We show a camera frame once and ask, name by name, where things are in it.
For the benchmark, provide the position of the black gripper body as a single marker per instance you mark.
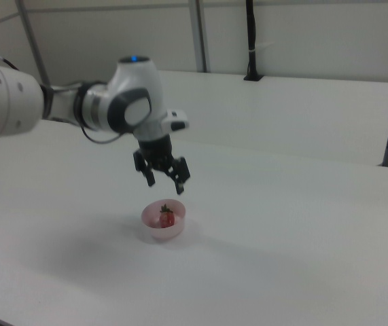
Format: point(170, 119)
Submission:
point(156, 151)

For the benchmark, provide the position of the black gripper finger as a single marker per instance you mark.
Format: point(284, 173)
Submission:
point(144, 166)
point(181, 173)

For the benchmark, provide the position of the red strawberry with green leaves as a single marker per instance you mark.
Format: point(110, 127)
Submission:
point(166, 219)

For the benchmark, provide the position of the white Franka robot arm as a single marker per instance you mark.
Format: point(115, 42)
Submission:
point(125, 98)

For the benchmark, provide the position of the pink plastic bowl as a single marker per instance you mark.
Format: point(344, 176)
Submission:
point(163, 234)

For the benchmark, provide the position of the black pole base clamp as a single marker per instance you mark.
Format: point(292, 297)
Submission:
point(254, 77)

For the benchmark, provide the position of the grey partition frame post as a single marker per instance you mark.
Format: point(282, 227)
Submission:
point(199, 34)
point(32, 40)

